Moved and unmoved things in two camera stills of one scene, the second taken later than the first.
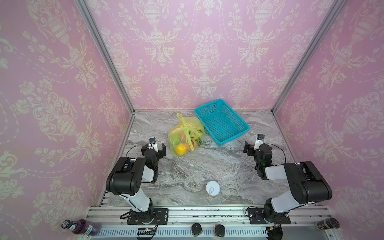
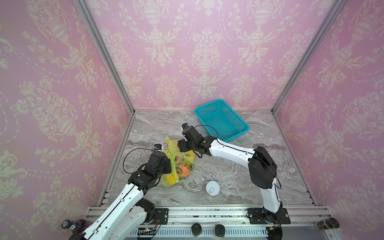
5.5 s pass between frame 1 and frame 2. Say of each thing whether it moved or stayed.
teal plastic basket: stayed
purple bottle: stayed
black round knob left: stayed
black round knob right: stayed
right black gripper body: moved
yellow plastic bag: moved
